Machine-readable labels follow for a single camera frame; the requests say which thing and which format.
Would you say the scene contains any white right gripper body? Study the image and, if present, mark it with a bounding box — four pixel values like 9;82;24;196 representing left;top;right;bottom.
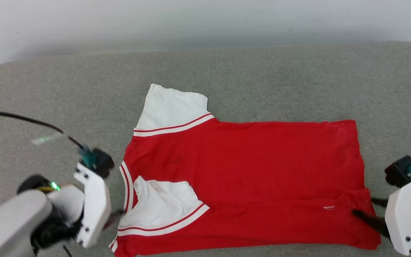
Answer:
385;174;411;256

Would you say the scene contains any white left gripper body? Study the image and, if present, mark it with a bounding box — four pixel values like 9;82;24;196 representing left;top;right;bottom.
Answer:
16;162;112;252

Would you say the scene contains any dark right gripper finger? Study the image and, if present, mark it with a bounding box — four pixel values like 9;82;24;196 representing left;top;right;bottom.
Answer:
351;209;391;239
370;197;390;208

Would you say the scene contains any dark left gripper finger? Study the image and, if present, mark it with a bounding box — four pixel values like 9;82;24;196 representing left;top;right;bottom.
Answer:
103;210;126;230

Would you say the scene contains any red and white shirt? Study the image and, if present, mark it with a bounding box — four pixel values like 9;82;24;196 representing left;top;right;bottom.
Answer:
109;84;381;257

